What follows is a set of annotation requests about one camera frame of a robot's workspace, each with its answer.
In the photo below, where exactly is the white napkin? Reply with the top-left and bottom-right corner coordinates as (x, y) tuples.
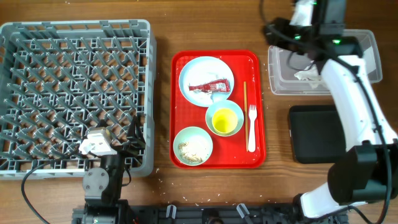
(294, 65), (323, 89)

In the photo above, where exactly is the light blue food bowl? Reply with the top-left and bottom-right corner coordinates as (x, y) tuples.
(172, 126), (213, 167)

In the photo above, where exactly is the red ketchup sachet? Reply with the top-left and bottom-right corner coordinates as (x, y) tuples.
(188, 79), (231, 93)

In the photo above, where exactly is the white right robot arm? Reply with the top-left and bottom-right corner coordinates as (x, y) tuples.
(264, 18), (397, 222)

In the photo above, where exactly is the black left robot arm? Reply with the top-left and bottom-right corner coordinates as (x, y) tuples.
(72, 116), (146, 224)

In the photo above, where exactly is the grey dishwasher rack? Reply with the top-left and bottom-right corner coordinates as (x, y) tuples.
(1, 19), (157, 180)

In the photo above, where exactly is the clear plastic bin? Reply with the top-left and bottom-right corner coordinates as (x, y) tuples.
(268, 29), (382, 95)

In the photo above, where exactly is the wooden chopstick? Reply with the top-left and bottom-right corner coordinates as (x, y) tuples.
(243, 81), (249, 152)

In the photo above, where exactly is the white plastic fork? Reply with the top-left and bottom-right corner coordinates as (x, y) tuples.
(248, 105), (257, 152)

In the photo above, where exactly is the large white plate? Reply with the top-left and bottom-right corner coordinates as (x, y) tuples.
(178, 56), (234, 107)

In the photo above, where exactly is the red plastic tray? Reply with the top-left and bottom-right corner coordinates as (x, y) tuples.
(169, 50), (266, 169)

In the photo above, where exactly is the yellow cup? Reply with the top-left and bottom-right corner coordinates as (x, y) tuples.
(211, 108), (238, 135)

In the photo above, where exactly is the black plastic tray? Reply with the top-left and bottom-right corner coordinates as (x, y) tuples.
(289, 105), (346, 164)

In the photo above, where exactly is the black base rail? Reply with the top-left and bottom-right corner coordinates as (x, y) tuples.
(71, 202), (348, 224)

